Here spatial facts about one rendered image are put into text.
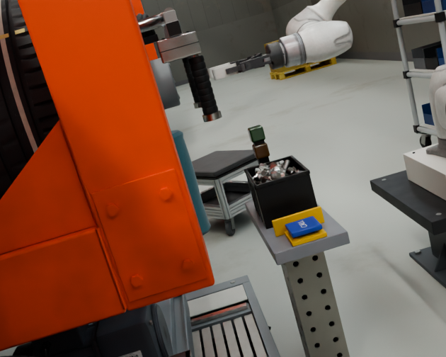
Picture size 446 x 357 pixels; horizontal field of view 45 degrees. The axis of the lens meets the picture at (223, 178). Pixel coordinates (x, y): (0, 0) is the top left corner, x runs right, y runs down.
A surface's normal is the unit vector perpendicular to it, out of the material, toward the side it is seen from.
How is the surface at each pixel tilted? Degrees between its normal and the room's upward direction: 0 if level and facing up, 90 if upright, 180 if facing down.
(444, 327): 0
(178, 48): 90
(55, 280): 90
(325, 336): 90
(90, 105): 90
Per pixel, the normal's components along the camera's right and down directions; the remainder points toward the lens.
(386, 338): -0.27, -0.93
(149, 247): 0.11, 0.22
